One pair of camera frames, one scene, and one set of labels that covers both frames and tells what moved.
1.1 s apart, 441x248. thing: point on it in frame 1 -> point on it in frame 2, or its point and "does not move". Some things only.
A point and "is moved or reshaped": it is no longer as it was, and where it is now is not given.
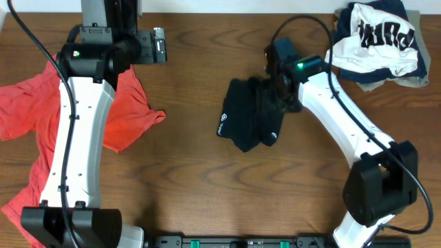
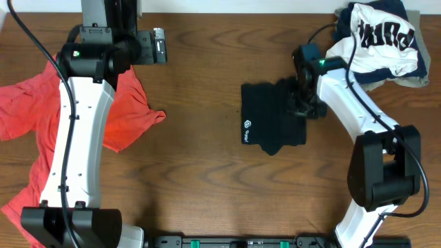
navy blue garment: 395,7 does not move
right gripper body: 270,92 -> 297,100
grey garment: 408,81 does not move
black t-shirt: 250,113 is moved or reshaped
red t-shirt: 29,103 does not move
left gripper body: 112,14 does not move
